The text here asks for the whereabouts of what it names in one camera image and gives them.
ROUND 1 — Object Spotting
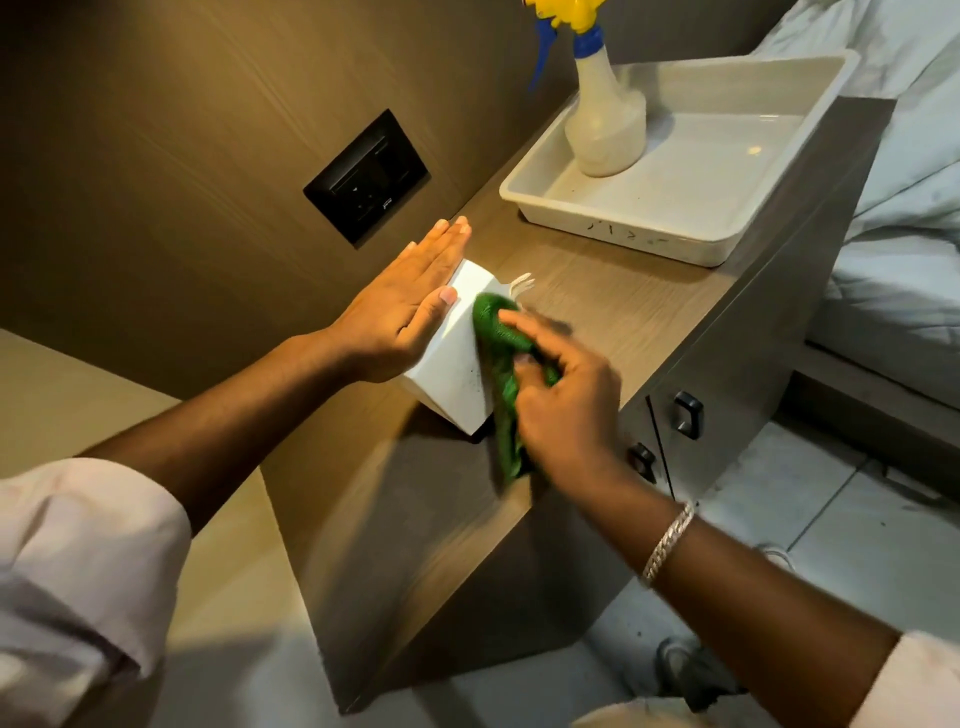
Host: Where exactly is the white tissue box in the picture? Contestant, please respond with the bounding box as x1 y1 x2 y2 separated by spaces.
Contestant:
397 258 519 438

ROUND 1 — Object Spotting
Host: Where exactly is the wooden bedside cabinet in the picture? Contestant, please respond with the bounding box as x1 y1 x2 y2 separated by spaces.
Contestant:
258 96 898 715

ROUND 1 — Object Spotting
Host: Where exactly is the black wall socket plate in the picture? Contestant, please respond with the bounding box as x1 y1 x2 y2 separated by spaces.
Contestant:
303 109 432 249

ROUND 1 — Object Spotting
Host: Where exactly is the white left sleeve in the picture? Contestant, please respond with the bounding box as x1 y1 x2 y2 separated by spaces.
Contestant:
0 457 194 728

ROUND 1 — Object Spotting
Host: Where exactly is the white right sleeve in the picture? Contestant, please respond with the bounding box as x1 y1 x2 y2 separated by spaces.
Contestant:
870 630 960 728

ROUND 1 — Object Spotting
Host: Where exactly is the person's right hand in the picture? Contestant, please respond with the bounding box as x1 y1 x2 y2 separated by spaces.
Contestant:
498 307 643 498

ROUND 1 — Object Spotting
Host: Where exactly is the white plastic tray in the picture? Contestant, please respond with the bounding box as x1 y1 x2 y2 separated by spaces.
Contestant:
498 48 862 269

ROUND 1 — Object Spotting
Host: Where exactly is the person's left hand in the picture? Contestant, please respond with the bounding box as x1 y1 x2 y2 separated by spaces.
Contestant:
327 216 474 385

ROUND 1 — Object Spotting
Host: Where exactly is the person's shoe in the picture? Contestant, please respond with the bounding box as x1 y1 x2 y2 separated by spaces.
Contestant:
656 636 747 714

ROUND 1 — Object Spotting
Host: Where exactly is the white bed sheet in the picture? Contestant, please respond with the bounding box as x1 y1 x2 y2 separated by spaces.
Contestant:
750 0 960 410

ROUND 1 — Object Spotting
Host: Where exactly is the silver chain bracelet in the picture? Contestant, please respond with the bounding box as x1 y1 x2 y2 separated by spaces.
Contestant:
639 501 699 589

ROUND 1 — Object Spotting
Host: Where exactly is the white spray bottle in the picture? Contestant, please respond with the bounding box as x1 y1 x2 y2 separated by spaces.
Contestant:
522 0 648 179

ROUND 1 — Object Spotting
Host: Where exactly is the white sleeve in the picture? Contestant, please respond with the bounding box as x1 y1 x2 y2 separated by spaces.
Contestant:
0 457 194 728
870 630 960 728

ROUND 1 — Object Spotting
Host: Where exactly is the person's left forearm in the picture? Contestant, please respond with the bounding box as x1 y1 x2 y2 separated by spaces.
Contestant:
78 326 354 535

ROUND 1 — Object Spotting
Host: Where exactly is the person's right forearm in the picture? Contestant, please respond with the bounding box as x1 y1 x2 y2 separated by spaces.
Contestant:
581 472 901 728

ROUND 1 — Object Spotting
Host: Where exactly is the green cleaning cloth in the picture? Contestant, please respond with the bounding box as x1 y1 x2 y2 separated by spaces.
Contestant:
472 292 562 481

